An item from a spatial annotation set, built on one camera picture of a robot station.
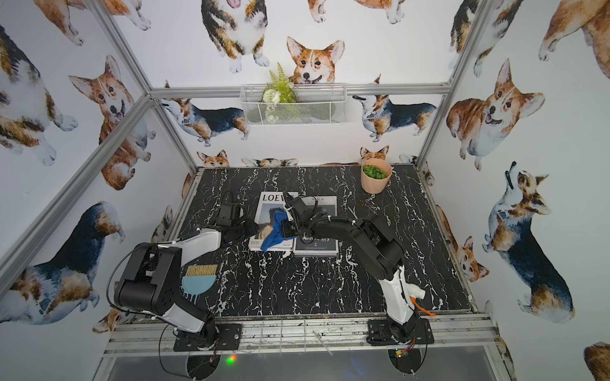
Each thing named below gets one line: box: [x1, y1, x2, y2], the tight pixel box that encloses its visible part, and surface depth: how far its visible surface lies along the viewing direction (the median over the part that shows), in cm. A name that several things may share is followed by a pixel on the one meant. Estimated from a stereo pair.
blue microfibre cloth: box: [260, 208, 298, 252], surface depth 92 cm
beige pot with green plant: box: [360, 157, 394, 195], surface depth 106 cm
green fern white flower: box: [262, 61, 297, 125], surface depth 84 cm
